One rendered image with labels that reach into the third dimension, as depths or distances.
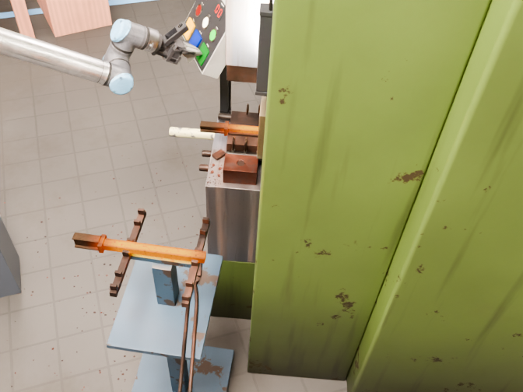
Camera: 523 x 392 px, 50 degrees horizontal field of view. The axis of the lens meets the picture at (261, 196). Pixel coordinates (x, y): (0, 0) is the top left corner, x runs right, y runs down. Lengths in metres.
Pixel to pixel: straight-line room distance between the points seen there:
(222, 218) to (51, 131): 1.84
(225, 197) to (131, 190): 1.30
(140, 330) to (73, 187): 1.59
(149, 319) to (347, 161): 0.84
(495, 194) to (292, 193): 0.53
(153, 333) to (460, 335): 1.03
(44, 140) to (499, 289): 2.73
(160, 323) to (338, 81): 1.00
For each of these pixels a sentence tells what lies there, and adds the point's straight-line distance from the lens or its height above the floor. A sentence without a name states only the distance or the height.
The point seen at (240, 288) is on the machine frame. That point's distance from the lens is 2.52.
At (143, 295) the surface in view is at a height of 0.74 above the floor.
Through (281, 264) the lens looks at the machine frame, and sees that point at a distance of 1.88.
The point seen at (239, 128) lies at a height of 1.01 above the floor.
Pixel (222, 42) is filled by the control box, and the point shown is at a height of 1.10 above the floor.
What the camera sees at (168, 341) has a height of 0.74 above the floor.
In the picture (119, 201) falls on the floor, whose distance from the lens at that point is 3.23.
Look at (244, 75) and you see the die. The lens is 1.85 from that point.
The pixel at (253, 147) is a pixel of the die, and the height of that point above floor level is 0.99.
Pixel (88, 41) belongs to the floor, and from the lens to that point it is 4.46.
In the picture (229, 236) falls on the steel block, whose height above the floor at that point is 0.63.
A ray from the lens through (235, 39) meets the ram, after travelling 1.72.
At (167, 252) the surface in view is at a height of 1.01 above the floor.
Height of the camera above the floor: 2.40
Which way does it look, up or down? 48 degrees down
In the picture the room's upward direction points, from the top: 4 degrees clockwise
